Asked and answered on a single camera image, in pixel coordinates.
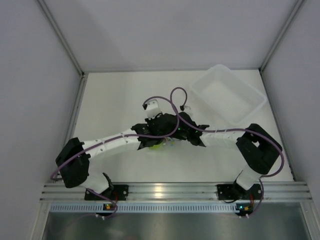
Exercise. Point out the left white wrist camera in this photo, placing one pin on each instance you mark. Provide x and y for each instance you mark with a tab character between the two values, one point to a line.
151	108

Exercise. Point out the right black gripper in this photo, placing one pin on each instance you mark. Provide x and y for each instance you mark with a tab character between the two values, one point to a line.
176	136

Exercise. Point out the clear zip top bag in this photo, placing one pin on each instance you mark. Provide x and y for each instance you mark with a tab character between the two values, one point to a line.
169	142

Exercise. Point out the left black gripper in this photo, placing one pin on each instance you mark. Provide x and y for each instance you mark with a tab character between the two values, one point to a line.
149	121

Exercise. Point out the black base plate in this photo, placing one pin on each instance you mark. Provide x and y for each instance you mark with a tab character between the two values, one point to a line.
227	192
118	193

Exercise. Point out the left aluminium frame post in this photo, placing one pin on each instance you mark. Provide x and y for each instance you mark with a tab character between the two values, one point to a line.
59	34

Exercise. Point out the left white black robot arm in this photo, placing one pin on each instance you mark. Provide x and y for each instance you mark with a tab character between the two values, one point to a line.
76	160

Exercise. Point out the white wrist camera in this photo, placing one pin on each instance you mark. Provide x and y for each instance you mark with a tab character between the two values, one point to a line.
186	109
151	108

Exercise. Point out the clear plastic bin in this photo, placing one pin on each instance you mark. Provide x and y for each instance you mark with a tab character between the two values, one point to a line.
224	93

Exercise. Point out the right aluminium frame post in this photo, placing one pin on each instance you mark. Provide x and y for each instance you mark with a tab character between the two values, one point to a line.
279	37

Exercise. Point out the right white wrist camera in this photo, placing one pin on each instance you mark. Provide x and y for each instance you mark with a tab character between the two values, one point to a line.
186	109

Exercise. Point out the green fake food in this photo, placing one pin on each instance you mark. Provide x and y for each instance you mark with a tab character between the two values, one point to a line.
157	147

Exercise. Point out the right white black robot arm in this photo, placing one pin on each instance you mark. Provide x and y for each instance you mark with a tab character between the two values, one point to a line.
263	154

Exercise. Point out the white slotted cable duct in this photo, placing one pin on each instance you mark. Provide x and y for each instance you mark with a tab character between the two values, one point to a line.
150	207

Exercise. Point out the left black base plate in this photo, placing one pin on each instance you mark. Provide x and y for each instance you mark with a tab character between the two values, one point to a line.
118	193

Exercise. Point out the aluminium frame post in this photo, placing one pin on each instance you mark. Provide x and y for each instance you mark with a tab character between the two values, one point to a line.
59	34
279	37

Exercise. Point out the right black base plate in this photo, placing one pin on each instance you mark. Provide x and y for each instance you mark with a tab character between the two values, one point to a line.
227	192

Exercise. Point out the aluminium mounting rail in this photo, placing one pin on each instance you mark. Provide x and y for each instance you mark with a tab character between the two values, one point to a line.
181	191

